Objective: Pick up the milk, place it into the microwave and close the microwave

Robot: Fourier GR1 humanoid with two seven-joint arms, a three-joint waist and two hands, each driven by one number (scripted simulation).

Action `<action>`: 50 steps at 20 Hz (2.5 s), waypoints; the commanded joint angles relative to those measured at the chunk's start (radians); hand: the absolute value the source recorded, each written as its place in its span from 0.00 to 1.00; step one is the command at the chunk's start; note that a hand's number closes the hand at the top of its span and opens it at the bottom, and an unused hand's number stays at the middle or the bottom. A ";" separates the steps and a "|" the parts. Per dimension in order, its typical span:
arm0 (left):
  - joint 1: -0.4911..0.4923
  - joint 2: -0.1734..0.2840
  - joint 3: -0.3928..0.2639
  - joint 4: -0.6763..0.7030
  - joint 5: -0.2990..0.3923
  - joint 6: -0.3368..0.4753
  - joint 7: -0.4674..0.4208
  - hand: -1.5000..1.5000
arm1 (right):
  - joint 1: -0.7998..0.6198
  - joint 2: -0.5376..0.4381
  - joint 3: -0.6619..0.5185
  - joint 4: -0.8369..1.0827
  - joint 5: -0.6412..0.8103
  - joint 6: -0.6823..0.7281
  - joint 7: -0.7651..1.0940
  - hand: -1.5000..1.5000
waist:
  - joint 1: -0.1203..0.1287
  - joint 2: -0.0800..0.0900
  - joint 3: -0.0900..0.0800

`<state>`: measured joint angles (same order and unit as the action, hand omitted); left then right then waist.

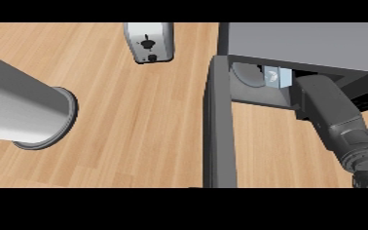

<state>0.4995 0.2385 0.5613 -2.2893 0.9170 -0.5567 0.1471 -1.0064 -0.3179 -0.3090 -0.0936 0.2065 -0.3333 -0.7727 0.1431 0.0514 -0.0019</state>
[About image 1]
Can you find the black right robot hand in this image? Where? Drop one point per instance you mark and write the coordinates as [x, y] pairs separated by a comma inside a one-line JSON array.
[[300, 104]]

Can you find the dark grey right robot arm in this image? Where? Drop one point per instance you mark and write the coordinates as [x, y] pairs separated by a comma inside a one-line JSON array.
[[335, 117]]

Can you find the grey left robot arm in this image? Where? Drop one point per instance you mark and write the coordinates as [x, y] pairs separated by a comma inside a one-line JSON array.
[[28, 110]]

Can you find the pale blue milk carton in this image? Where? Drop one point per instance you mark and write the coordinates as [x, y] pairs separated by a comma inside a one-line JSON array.
[[278, 77]]

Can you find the grey microwave turntable plate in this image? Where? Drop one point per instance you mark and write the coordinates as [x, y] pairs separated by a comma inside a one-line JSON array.
[[248, 74]]

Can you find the dark grey microwave door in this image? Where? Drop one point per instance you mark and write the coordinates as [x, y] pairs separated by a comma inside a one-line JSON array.
[[218, 126]]

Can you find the dark grey microwave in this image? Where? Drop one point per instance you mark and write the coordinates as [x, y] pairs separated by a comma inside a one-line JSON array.
[[297, 42]]

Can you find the silver toaster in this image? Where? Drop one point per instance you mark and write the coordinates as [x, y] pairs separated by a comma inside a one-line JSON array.
[[149, 42]]

